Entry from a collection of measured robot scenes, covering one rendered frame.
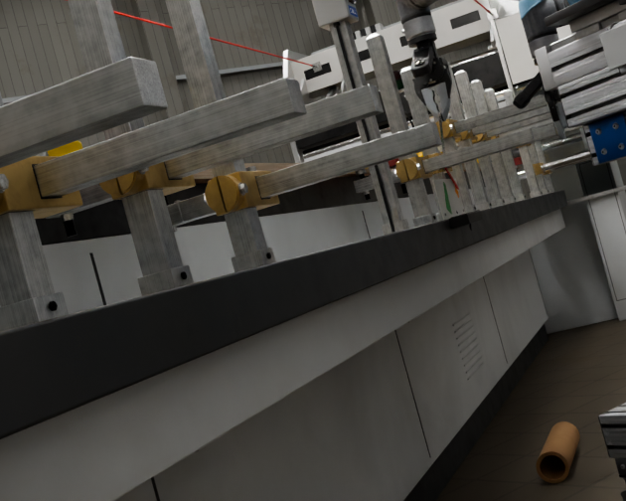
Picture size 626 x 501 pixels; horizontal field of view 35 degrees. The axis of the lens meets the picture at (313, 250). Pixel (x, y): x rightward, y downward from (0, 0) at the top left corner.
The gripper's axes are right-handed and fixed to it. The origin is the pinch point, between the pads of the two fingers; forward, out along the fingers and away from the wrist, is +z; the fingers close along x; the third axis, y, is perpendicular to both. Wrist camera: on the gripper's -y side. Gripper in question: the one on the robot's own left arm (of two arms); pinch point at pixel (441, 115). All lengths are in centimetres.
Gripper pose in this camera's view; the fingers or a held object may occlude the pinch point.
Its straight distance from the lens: 241.7
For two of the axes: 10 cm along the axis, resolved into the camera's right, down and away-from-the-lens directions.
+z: 2.7, 9.6, -0.1
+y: 3.4, -0.8, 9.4
